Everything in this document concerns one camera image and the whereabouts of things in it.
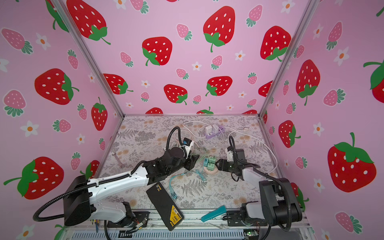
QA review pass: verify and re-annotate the round pink power socket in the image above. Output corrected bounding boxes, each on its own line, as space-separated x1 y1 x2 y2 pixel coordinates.
204 163 219 175

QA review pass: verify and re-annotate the green plug adapter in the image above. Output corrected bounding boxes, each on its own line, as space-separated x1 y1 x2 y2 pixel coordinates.
209 156 216 164

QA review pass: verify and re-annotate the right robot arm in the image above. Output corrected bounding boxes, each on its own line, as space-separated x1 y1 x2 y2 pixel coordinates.
215 147 303 232

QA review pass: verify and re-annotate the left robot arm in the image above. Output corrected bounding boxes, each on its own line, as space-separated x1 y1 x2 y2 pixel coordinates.
33 147 200 227

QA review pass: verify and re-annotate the white charger plug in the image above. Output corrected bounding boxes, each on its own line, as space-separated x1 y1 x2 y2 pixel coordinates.
205 124 220 135

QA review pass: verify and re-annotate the purple power strip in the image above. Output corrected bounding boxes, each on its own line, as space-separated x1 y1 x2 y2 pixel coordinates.
205 125 225 140

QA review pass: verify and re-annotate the teal plastic tool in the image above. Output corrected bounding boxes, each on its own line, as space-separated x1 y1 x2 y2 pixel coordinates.
201 206 227 223

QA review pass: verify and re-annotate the black rectangular device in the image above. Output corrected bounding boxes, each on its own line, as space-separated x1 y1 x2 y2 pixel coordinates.
146 183 184 231

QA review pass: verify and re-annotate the white cable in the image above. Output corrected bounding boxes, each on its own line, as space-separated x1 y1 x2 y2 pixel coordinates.
181 120 278 165

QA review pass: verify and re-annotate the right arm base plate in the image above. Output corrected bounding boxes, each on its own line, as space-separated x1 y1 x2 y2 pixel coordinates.
222 210 268 227

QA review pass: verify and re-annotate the aluminium front rail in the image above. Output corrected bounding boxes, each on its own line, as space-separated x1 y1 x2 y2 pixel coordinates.
59 209 316 240

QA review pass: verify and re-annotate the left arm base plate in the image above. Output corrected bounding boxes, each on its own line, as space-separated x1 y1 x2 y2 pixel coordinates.
107 211 150 228

